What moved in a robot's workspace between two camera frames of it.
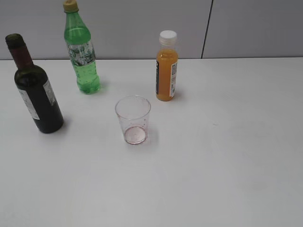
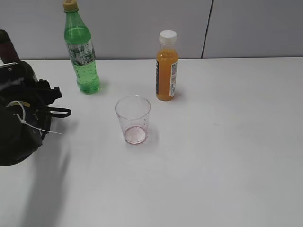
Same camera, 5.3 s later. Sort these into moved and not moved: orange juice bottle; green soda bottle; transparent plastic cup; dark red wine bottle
Moved: dark red wine bottle
Not moved: transparent plastic cup; orange juice bottle; green soda bottle
